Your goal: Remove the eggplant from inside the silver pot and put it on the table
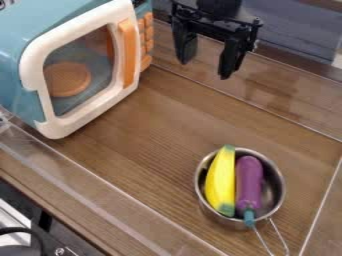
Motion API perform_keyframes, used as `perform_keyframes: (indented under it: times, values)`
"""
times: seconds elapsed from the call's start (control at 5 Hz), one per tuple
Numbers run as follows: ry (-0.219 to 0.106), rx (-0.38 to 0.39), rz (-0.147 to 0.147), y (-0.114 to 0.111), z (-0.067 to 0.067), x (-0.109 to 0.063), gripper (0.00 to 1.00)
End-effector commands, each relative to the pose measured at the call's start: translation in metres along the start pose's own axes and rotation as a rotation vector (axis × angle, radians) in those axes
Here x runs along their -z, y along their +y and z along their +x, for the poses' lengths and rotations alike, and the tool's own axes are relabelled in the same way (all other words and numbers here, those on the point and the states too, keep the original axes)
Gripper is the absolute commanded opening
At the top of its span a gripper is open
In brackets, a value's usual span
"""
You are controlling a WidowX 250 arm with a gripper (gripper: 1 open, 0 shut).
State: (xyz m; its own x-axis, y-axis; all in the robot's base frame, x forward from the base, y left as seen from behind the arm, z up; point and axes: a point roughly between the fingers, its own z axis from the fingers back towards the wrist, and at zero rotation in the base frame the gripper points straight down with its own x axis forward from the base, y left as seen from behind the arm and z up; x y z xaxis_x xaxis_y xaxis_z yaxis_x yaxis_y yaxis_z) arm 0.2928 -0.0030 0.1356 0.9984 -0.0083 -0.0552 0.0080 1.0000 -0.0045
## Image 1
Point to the purple toy eggplant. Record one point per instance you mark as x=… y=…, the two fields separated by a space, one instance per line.
x=249 y=188

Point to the yellow toy banana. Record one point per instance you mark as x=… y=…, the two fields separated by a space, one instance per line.
x=219 y=185

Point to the clear acrylic barrier panel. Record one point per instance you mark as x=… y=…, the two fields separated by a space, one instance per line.
x=110 y=219

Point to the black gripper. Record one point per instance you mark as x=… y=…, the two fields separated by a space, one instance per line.
x=218 y=19

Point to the silver pot with wire handle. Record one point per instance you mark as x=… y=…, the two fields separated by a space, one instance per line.
x=273 y=197

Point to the blue white toy microwave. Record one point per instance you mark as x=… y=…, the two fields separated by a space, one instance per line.
x=71 y=58

